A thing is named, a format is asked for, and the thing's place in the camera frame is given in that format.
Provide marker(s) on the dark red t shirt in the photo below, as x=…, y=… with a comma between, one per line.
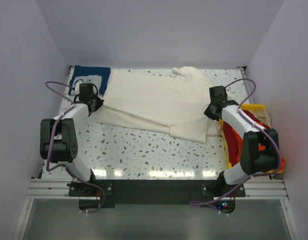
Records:
x=234, y=141

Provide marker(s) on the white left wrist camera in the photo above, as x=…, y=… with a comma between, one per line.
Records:
x=75, y=90

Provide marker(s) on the cream white t shirt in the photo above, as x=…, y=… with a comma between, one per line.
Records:
x=171, y=105

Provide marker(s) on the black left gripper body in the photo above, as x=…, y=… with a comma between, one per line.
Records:
x=97, y=100

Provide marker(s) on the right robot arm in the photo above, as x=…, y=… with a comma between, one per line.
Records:
x=259, y=151

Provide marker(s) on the beige t shirt in bin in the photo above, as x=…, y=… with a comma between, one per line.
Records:
x=262, y=117

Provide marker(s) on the folded blue printed t shirt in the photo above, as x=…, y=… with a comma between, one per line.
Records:
x=98, y=76

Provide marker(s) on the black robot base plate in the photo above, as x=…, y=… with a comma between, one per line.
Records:
x=108, y=193

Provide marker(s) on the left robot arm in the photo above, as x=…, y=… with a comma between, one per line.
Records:
x=58, y=135

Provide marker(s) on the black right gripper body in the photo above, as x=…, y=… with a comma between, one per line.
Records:
x=208, y=110

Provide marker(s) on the yellow plastic bin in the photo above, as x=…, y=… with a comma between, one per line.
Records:
x=252, y=107

